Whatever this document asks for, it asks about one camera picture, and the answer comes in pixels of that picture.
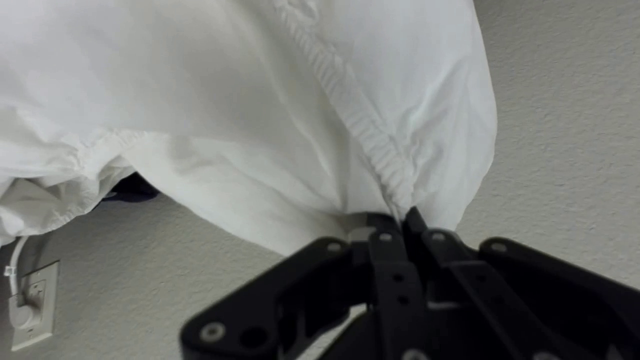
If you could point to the white cloth garment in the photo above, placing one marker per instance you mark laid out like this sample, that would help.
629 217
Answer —
232 101

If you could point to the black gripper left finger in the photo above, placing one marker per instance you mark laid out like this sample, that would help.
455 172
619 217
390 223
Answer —
301 293

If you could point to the white wall outlet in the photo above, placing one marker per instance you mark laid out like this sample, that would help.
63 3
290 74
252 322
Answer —
37 306

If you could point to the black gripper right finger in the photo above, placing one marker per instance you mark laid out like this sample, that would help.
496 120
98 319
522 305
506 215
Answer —
526 300

